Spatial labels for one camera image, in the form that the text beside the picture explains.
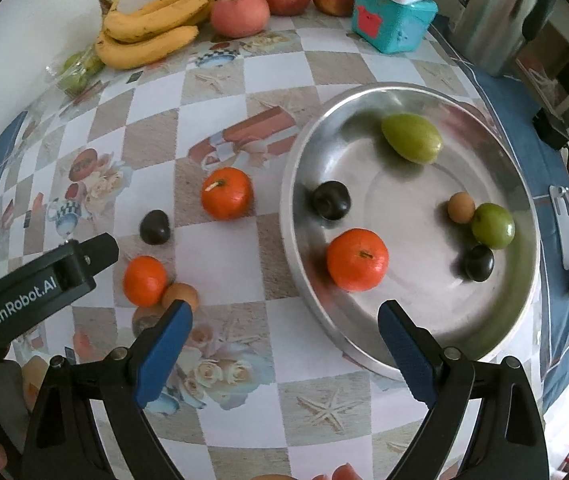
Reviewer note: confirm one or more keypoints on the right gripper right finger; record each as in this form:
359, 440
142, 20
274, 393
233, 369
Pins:
507, 441

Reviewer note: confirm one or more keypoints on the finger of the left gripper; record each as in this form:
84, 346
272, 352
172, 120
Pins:
52, 282

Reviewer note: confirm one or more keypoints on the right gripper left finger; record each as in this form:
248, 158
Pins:
63, 441

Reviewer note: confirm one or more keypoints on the orange tangerine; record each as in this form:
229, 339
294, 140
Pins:
144, 281
227, 194
357, 260

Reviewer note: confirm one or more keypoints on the dark plum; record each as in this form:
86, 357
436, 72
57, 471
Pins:
154, 228
478, 263
332, 200

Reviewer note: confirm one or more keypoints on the green jujube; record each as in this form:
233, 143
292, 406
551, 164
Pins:
493, 226

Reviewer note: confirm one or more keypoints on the large green mango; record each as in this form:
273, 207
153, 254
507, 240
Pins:
413, 137

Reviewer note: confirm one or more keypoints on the clear bag of green fruits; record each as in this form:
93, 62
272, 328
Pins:
73, 75

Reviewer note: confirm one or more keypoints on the blue tablecloth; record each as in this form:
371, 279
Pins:
512, 106

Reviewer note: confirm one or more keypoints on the checkered printed tablecloth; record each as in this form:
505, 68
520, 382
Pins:
261, 389

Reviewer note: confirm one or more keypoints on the steel round basin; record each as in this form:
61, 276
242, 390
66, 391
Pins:
404, 204

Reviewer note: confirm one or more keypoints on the bottom yellow banana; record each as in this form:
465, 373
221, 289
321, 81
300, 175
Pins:
128, 56

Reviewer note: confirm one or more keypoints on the middle yellow banana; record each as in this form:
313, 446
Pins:
128, 28

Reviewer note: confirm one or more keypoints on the black power adapter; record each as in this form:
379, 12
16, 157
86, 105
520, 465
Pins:
550, 129

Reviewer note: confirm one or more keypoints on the pink apple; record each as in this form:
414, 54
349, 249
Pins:
239, 18

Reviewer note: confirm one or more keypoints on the teal plastic box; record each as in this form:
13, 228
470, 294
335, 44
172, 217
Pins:
392, 27

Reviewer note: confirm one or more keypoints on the steel thermos jug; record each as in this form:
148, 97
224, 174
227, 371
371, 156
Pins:
491, 33

